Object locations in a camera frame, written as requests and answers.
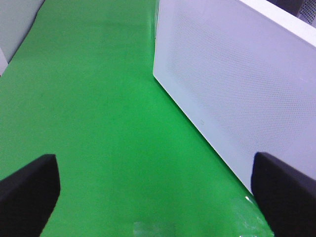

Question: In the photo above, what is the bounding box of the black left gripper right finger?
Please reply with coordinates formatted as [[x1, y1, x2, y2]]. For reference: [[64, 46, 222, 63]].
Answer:
[[251, 152, 316, 237]]

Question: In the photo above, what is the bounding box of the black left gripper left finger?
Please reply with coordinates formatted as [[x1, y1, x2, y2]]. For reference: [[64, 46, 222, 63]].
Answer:
[[0, 154, 61, 237]]

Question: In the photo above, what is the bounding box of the white microwave door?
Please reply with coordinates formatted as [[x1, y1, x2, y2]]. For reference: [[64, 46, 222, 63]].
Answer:
[[153, 0, 316, 189]]

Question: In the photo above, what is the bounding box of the white microwave oven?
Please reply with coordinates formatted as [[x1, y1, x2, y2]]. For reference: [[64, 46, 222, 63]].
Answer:
[[268, 0, 316, 27]]

